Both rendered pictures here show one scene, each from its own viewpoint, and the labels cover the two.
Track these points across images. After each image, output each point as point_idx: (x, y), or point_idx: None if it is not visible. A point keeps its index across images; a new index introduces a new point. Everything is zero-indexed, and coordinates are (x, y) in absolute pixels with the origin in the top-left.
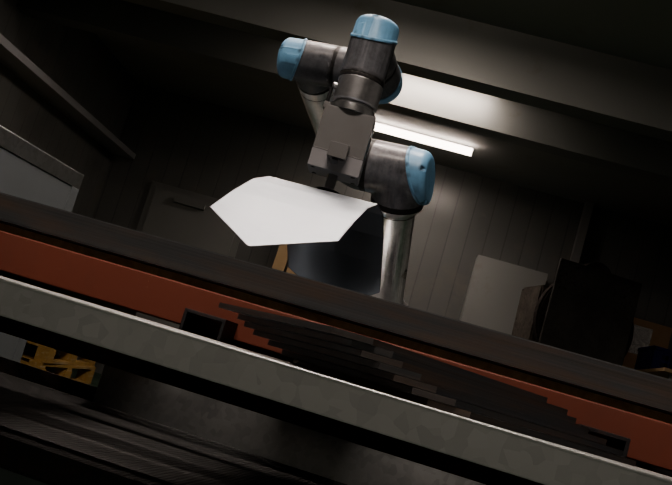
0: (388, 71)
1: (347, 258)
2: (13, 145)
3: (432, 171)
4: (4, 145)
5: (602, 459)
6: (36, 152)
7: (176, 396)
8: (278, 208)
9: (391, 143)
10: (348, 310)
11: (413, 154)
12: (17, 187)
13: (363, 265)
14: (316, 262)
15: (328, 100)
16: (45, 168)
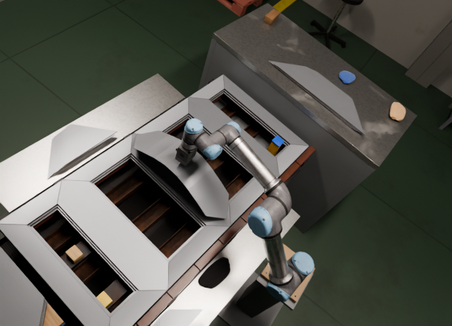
0: (190, 140)
1: (206, 195)
2: (328, 130)
3: (259, 226)
4: (323, 127)
5: (31, 145)
6: (342, 139)
7: None
8: (155, 140)
9: (269, 202)
10: None
11: (256, 209)
12: (331, 145)
13: (203, 201)
14: (218, 194)
15: None
16: (348, 148)
